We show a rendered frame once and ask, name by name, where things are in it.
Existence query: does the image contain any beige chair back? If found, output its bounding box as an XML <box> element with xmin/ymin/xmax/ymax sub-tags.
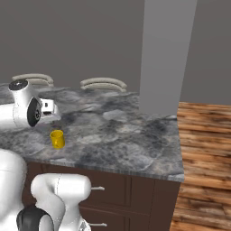
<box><xmin>79</xmin><ymin>77</ymin><xmax>128</xmax><ymax>93</ymax></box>
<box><xmin>11</xmin><ymin>73</ymin><xmax>55</xmax><ymax>88</ymax></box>

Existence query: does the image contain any yellow mug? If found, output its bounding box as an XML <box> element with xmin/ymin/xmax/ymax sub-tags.
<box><xmin>50</xmin><ymin>129</ymin><xmax>66</xmax><ymax>150</ymax></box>

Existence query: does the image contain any dark brown island cabinet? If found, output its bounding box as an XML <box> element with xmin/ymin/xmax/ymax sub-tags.
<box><xmin>21</xmin><ymin>162</ymin><xmax>182</xmax><ymax>231</ymax></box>

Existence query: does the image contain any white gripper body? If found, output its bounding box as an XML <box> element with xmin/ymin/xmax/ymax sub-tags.
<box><xmin>36</xmin><ymin>108</ymin><xmax>61</xmax><ymax>126</ymax></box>

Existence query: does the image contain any dark brown drawer front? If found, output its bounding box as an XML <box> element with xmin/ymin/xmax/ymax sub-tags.
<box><xmin>79</xmin><ymin>206</ymin><xmax>131</xmax><ymax>231</ymax></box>
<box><xmin>42</xmin><ymin>163</ymin><xmax>132</xmax><ymax>209</ymax></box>

